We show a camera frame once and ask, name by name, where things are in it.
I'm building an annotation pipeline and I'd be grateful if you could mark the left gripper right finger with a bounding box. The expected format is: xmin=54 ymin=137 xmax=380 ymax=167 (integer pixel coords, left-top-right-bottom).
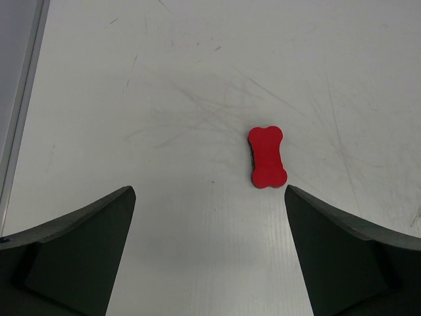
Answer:
xmin=285 ymin=185 xmax=420 ymax=315

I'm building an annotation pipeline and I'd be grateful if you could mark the left aluminium frame post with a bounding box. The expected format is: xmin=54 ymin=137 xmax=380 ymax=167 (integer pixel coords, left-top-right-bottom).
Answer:
xmin=1 ymin=0 xmax=50 ymax=230

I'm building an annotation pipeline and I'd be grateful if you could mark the red bone-shaped eraser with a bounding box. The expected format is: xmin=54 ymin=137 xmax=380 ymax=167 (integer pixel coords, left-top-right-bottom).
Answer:
xmin=247 ymin=126 xmax=287 ymax=189

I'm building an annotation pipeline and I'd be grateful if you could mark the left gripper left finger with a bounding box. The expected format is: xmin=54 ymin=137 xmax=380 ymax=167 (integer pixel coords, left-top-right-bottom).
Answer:
xmin=1 ymin=186 xmax=136 ymax=315

